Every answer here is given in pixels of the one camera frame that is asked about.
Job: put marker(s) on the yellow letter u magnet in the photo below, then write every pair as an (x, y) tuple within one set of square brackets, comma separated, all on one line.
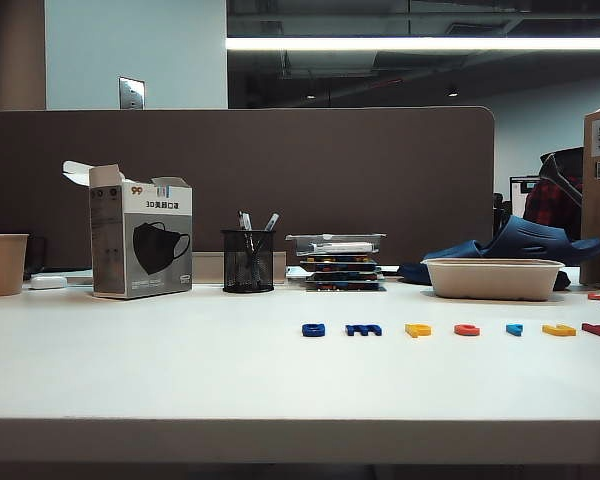
[(557, 330)]

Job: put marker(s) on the blue letter m magnet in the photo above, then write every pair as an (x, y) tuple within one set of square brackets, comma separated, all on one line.
[(362, 330)]

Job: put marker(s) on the red plaid garment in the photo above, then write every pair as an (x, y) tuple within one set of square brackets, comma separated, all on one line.
[(550, 210)]

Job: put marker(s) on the letter magnet blister pack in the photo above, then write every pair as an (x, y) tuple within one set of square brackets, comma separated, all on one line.
[(337, 262), (345, 286), (345, 276)]

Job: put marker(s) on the grey face mask box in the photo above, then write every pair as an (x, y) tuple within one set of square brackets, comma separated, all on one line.
[(145, 250)]

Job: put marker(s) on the beige low box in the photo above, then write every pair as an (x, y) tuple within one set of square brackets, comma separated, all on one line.
[(207, 267)]

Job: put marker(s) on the black mesh pen holder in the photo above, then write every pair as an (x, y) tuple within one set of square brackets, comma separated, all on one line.
[(247, 272)]

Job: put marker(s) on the computer monitor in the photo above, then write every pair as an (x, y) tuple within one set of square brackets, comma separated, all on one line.
[(521, 197)]

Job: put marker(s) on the long ceiling light strip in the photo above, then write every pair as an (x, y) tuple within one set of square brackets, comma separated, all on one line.
[(420, 43)]

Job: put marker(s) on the brown paper cup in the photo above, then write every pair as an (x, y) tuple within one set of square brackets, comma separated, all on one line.
[(2, 265)]

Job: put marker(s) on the brown desk partition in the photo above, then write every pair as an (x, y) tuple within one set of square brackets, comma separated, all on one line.
[(305, 170)]

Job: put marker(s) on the white earbud case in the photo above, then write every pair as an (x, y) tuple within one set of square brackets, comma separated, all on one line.
[(47, 282)]

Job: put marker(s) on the blue letter g magnet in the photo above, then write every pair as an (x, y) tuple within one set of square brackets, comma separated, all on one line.
[(312, 330)]

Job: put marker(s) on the beige oval pulp tray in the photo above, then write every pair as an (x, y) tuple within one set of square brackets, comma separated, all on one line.
[(490, 282)]

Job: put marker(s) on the light blue letter r magnet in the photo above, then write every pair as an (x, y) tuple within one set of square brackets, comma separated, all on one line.
[(514, 329)]

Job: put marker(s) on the clear plastic tray pack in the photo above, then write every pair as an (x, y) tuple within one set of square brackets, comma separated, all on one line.
[(335, 238)]

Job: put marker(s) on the metal wall switch plate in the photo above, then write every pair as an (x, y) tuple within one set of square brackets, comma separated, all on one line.
[(132, 93)]

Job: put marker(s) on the black white pen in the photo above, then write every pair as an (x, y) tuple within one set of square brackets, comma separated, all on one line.
[(271, 221), (244, 220)]

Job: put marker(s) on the orange red letter c magnet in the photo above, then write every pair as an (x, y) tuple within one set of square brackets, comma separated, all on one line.
[(465, 330)]

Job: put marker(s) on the yellow letter p magnet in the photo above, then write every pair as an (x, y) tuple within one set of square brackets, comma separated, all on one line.
[(417, 329)]

